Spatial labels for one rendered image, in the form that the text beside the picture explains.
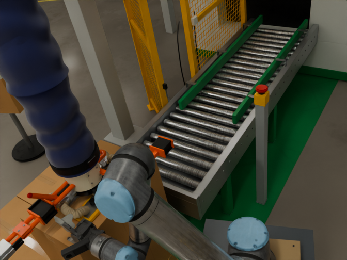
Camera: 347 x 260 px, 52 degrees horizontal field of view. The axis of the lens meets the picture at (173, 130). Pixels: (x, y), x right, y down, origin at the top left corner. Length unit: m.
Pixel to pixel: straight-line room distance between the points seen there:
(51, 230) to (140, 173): 0.87
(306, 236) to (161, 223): 0.92
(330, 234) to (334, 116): 1.27
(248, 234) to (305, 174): 1.72
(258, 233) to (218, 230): 0.45
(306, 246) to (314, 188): 1.24
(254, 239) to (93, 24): 2.13
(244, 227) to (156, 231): 0.45
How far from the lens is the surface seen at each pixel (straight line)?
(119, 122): 3.36
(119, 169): 0.97
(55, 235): 1.74
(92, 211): 1.71
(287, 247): 1.64
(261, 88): 2.10
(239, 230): 1.38
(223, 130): 2.59
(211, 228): 1.79
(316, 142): 3.30
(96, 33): 2.97
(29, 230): 1.64
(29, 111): 1.46
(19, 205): 2.57
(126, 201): 0.93
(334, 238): 2.71
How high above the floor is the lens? 2.24
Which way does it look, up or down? 40 degrees down
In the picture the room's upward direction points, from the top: 12 degrees counter-clockwise
